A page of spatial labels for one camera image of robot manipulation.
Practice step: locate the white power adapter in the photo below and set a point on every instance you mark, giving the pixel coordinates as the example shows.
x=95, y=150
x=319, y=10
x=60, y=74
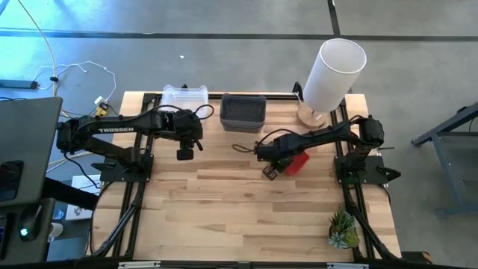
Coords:
x=100, y=101

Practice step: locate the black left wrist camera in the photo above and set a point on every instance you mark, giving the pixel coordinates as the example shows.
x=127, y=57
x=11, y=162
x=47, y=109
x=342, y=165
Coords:
x=185, y=154

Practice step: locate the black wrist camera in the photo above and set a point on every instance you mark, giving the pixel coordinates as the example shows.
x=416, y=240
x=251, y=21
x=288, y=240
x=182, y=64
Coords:
x=286, y=165
x=185, y=154

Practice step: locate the black computer mouse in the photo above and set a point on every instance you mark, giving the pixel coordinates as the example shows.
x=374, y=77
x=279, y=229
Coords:
x=30, y=224

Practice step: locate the grey laptop lid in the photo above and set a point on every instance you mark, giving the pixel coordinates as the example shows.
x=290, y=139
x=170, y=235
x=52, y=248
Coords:
x=30, y=142

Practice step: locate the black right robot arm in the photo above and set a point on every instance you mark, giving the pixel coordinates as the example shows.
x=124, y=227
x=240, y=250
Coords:
x=325, y=134

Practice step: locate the clear plastic basket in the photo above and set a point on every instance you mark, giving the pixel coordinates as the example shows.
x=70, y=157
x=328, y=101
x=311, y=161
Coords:
x=185, y=98

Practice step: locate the grey metal side table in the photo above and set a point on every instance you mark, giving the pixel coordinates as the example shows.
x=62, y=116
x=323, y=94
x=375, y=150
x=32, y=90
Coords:
x=448, y=157

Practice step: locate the black power strip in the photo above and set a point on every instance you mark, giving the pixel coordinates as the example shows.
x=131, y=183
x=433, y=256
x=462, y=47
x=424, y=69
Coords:
x=18, y=84

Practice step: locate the white shade wooden base lamp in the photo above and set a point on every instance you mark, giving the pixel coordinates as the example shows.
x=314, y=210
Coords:
x=332, y=74

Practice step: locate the silver frame bracket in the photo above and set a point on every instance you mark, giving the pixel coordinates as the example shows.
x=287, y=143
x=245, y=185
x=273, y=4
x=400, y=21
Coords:
x=347, y=266
x=139, y=265

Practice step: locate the red plastic basket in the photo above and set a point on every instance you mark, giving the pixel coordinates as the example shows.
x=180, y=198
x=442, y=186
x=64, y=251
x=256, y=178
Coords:
x=298, y=164

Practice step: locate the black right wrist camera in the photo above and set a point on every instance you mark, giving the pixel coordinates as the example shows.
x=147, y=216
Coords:
x=286, y=165

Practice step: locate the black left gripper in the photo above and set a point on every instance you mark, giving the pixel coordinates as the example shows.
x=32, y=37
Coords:
x=189, y=125

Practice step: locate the white printed box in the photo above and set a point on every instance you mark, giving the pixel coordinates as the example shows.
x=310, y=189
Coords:
x=84, y=185

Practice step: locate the small green succulent plant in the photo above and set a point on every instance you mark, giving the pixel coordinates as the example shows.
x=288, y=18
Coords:
x=343, y=228

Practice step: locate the black diagonal bar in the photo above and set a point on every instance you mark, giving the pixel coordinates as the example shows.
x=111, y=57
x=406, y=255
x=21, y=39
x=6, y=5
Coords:
x=71, y=194

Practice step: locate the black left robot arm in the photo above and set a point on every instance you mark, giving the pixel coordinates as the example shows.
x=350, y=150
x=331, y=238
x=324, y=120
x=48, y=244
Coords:
x=112, y=129

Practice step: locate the black metal table frame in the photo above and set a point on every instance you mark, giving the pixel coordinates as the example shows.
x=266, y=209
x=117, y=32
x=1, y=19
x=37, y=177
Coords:
x=280, y=96

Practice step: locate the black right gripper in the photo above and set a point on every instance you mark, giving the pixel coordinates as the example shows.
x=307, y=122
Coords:
x=274, y=149

